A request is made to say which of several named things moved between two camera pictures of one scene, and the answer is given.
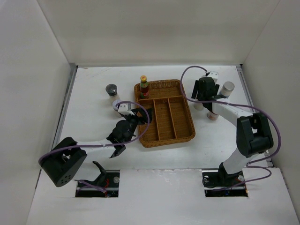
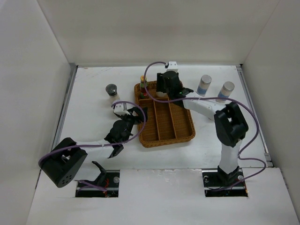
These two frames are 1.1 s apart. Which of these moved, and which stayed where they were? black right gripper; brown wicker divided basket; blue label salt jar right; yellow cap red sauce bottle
Moved: black right gripper
Stayed: brown wicker divided basket; blue label salt jar right; yellow cap red sauce bottle
